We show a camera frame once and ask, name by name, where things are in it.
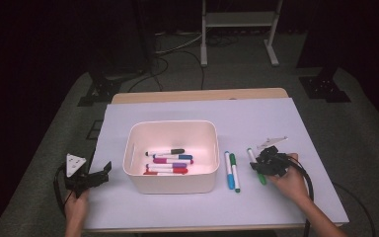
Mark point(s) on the black upright post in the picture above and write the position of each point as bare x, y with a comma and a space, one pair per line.
146, 33

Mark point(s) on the red cap marker pen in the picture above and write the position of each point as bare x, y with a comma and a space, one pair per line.
181, 171

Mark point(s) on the bright green cap marker pen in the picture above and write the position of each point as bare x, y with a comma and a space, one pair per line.
262, 179

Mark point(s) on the person's right hand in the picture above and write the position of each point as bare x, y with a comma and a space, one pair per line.
292, 184

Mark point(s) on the white table mat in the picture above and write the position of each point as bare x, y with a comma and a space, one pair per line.
260, 118

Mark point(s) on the dark green cap marker pen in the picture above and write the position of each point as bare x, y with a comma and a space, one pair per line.
233, 159

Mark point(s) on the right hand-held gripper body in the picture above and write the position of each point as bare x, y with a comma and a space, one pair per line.
276, 163

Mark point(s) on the person's left hand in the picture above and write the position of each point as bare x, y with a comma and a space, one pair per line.
77, 207

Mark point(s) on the purple cap marker pen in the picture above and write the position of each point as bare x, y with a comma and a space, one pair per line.
179, 165

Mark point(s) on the black metal stand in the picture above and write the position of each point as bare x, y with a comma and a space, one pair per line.
100, 90
324, 87

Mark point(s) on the light blue cap marker pen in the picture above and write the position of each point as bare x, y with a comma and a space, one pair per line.
230, 181

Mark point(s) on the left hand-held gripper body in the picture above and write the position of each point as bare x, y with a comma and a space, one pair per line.
79, 182

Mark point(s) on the dark floor hatch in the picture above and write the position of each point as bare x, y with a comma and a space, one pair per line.
95, 130

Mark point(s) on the white plastic bin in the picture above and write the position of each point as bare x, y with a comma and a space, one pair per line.
171, 184

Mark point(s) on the black cap marker pen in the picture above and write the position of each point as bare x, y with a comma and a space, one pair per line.
164, 152

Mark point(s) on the white metal stand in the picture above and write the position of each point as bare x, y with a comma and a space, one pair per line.
240, 19

